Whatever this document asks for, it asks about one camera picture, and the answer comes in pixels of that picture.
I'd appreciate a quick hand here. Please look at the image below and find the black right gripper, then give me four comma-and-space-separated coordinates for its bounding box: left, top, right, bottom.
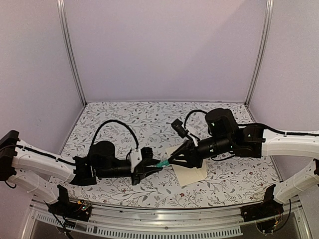
166, 135, 232, 170

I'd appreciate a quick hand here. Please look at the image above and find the green white glue stick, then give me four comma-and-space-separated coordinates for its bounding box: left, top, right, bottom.
156, 160, 170, 168

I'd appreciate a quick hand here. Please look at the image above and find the cream envelope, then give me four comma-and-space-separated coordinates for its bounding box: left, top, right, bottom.
165, 146, 207, 189

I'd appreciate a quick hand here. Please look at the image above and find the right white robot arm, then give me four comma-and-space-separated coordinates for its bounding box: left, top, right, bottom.
168, 108, 319, 217

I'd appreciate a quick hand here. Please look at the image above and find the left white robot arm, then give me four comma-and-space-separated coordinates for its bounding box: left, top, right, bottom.
0, 130, 162, 216

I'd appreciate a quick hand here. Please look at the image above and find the floral patterned table mat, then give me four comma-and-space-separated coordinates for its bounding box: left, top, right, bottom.
62, 102, 280, 209

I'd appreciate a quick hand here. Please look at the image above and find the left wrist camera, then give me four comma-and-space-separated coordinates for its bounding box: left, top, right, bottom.
129, 147, 153, 173

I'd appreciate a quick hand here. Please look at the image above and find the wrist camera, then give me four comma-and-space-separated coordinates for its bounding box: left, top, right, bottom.
129, 147, 153, 173
171, 119, 199, 146

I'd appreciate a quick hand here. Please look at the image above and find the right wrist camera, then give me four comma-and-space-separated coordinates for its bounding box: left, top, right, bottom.
171, 119, 199, 146

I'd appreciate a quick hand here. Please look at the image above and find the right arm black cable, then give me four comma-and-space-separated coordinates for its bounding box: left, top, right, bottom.
184, 109, 207, 130

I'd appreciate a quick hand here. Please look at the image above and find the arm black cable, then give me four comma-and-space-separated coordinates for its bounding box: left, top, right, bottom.
184, 109, 207, 130
91, 120, 139, 151

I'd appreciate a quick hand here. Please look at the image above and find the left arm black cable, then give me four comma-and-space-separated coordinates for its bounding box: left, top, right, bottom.
91, 120, 139, 151

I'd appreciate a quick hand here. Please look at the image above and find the front aluminium rail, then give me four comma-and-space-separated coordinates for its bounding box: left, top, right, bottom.
21, 197, 315, 239

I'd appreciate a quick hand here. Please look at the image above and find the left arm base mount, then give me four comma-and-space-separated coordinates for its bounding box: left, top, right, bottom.
48, 185, 92, 222

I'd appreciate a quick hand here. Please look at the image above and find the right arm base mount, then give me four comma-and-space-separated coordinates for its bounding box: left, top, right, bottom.
240, 184, 284, 222

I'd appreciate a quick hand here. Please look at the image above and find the right aluminium frame post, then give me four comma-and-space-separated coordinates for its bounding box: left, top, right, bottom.
244, 0, 274, 107

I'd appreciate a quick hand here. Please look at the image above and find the aluminium frame post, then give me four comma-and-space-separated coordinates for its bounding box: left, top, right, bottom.
244, 0, 274, 107
56, 0, 87, 107

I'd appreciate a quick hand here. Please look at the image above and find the left aluminium frame post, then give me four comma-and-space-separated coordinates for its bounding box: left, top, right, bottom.
56, 0, 87, 107

